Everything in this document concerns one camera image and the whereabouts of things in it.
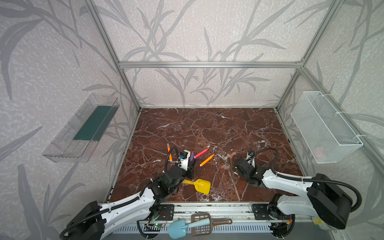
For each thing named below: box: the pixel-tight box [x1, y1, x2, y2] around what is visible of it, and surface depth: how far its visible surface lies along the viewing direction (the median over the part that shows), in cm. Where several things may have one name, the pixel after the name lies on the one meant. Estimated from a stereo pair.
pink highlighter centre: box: [194, 147, 211, 159], surface depth 98 cm
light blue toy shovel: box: [168, 218, 211, 240], surface depth 71 cm
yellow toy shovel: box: [182, 178, 211, 195], surface depth 83 cm
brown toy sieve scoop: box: [191, 212, 233, 237], surface depth 71 cm
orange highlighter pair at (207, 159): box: [199, 154, 215, 167], surface depth 93 cm
